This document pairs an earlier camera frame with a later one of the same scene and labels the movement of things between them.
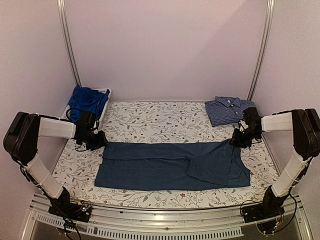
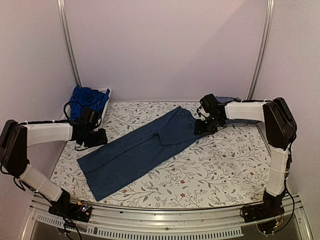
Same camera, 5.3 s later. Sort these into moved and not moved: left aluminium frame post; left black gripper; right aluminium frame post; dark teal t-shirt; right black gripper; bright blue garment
Moved: dark teal t-shirt; right black gripper
Not moved: bright blue garment; left black gripper; right aluminium frame post; left aluminium frame post
